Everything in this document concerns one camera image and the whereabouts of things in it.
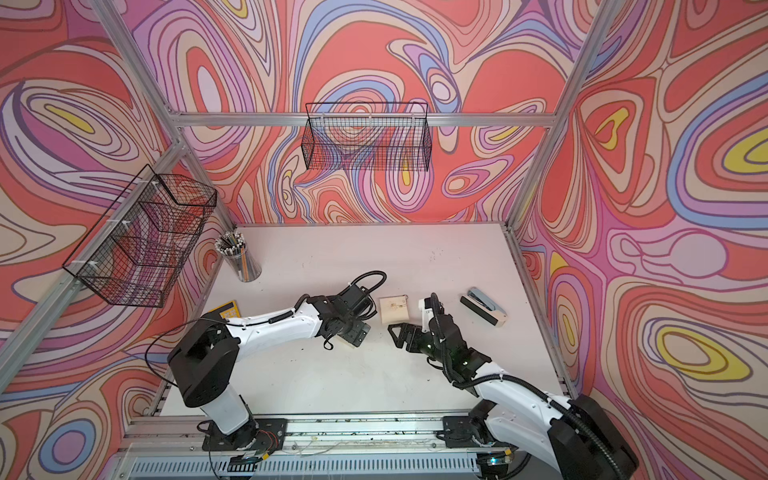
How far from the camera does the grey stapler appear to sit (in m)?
0.93

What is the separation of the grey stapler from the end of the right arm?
0.25m

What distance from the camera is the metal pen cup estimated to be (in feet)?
3.04

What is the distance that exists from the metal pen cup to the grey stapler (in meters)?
0.73

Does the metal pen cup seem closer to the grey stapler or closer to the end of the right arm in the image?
the end of the right arm

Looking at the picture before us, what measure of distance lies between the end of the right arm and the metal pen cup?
57 cm

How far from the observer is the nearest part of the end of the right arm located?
0.62 m
